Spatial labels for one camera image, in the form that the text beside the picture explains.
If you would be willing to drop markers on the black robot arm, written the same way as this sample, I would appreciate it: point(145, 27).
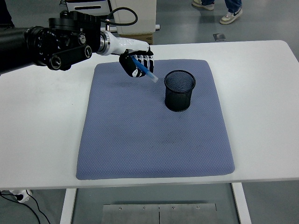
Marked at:
point(58, 46)

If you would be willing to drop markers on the white table leg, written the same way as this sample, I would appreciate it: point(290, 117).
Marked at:
point(241, 205)
point(67, 205)

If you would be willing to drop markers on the grey metal plate with screws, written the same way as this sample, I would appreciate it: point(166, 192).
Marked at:
point(140, 214)

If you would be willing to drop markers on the blue marker pen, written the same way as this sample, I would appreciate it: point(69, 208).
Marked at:
point(142, 67)

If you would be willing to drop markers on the white pedestal cabinet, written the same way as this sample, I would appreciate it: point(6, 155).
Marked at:
point(144, 16)

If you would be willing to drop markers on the blue-grey textured mat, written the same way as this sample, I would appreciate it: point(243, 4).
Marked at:
point(151, 140)

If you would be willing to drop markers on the small square metal floor plate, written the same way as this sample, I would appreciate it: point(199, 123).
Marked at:
point(219, 37)

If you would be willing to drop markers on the person in blue jeans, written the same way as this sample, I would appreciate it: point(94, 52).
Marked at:
point(231, 15)

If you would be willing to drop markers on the brown cardboard box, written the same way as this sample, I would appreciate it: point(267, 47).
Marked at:
point(140, 37)

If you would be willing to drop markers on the white power strip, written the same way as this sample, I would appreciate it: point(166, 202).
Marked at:
point(22, 197)

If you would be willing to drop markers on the black mesh pen holder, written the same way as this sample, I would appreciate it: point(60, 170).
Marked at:
point(180, 100)

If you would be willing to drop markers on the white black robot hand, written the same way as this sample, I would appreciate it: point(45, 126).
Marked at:
point(130, 44)

